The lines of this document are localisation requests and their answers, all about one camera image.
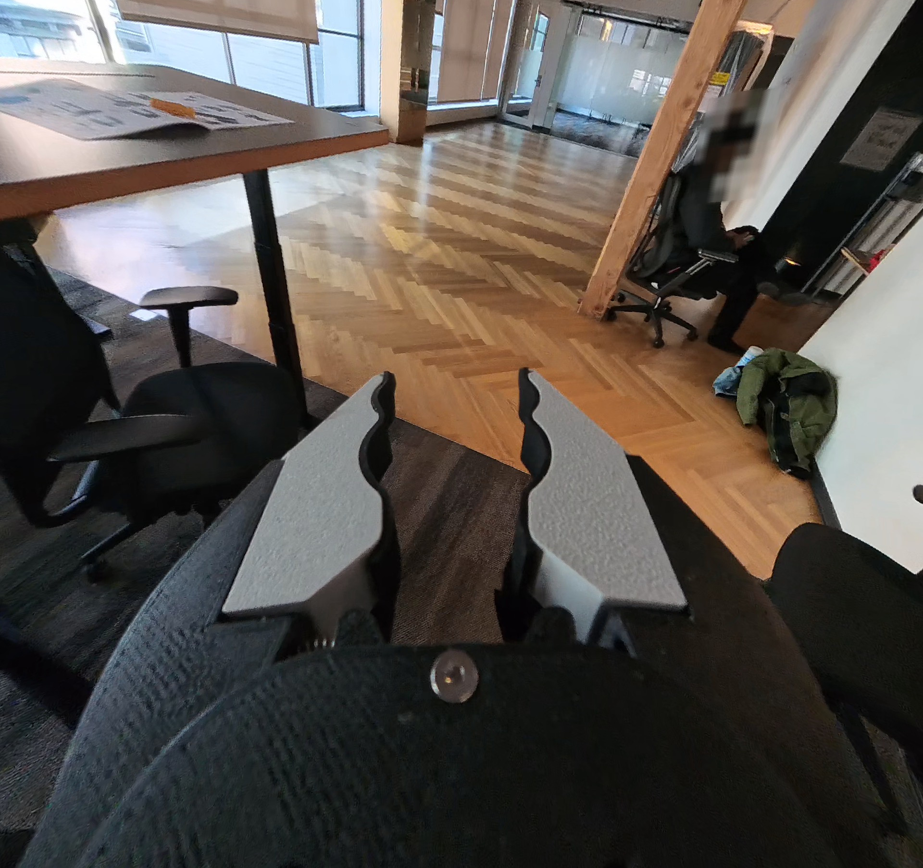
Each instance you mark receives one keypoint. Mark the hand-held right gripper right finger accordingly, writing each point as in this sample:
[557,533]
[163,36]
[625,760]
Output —
[598,529]

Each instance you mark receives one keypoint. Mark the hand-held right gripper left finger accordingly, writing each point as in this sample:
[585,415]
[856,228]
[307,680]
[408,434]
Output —
[310,529]

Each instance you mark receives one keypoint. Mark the dark wood-edged desk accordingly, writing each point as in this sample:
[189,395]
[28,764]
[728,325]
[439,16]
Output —
[180,154]

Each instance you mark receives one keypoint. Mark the black office chair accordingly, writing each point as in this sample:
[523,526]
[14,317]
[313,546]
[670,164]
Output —
[195,421]

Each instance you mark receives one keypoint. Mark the light blue cloth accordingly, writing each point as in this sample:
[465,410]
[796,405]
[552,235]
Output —
[730,378]

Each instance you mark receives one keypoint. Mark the green cloth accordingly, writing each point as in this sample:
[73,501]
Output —
[786,406]

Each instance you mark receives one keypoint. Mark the grey mesh office chair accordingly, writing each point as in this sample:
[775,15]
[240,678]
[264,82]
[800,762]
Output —
[663,262]

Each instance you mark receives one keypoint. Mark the metal rack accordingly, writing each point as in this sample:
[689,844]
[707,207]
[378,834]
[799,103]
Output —
[865,233]

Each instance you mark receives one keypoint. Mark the printed paper sheet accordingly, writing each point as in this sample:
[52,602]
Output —
[108,115]

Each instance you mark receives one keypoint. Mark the glass door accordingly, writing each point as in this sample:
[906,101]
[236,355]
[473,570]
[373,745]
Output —
[537,64]

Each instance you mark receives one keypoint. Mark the window with beige blind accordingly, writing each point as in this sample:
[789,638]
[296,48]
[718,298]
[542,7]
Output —
[180,3]
[469,24]

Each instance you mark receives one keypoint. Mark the wooden support post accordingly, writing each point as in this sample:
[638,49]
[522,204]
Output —
[670,125]

